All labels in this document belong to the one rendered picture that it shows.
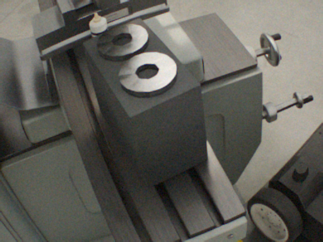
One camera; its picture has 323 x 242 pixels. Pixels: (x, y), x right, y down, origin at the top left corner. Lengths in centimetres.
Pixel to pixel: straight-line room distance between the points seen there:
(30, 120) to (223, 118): 56
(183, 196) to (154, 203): 5
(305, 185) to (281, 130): 93
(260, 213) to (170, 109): 67
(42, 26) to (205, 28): 54
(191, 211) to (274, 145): 130
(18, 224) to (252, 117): 79
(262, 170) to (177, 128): 126
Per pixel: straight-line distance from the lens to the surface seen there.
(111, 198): 91
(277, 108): 157
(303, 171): 127
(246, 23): 274
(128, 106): 78
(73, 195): 149
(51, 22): 123
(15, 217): 145
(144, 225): 87
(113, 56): 85
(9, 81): 126
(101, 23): 113
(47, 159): 135
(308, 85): 241
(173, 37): 136
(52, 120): 127
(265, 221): 141
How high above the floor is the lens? 168
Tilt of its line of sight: 48 degrees down
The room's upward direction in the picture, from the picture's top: 11 degrees counter-clockwise
